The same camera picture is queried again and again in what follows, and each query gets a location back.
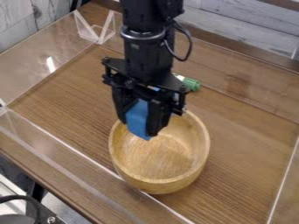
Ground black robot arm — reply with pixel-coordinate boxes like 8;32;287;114
102;0;191;140

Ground clear acrylic tray walls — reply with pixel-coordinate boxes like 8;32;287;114
0;9;299;224

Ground black metal table frame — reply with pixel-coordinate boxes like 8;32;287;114
0;156;67;224

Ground brown wooden bowl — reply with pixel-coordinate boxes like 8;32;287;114
108;112;211;194

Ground black cable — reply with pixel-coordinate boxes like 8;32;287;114
0;194;43;224

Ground green white marker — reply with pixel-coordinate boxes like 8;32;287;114
174;73;202;91

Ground blue rectangular block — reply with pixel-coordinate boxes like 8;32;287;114
126;99;176;142

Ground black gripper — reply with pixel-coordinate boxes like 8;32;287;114
102;58;191;137

